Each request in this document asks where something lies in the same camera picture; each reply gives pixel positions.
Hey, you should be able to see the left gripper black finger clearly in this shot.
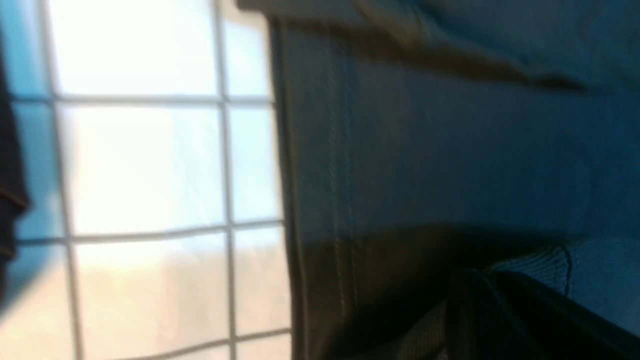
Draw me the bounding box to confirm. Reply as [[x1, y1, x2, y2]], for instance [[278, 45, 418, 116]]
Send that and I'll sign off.
[[445, 269, 640, 360]]

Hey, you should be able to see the gray long-sleeve shirt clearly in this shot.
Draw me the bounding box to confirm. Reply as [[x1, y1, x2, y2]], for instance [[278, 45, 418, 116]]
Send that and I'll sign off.
[[237, 0, 640, 360]]

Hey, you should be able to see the black crumpled garment pile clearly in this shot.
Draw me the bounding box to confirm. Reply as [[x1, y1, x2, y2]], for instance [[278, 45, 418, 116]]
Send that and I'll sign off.
[[0, 60, 30, 312]]

